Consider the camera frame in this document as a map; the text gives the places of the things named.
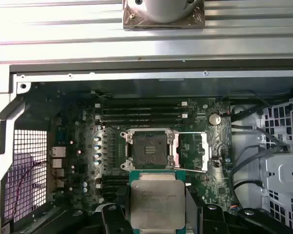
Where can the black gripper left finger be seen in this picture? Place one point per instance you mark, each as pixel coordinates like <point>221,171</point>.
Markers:
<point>112,219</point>

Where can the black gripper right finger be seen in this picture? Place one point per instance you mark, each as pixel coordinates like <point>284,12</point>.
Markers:
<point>215,221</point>

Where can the CPU with silver top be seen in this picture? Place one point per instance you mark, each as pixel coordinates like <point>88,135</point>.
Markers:
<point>156,202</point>

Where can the metal socket cover frame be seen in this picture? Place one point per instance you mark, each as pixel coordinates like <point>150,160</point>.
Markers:
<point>205,151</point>

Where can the black RAM slot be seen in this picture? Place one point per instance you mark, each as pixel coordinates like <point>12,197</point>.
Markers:
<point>141,109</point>
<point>110,188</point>
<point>141,121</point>
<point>141,115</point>
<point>110,177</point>
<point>110,193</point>
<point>141,103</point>
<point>110,182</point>

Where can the CPU socket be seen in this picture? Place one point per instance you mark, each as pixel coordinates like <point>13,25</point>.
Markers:
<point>149,148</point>

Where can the green motherboard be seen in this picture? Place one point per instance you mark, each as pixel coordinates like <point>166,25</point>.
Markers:
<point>197,190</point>

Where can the grey metal drive cage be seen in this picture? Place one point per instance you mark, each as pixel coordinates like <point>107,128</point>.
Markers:
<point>283,170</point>

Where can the silver coin battery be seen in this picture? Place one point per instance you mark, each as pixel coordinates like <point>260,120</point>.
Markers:
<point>214,119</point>

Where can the black and grey PC case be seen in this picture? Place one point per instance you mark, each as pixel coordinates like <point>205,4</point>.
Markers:
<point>146,85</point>

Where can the brown square base plate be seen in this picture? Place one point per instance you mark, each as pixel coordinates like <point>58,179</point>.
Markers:
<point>131,20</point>

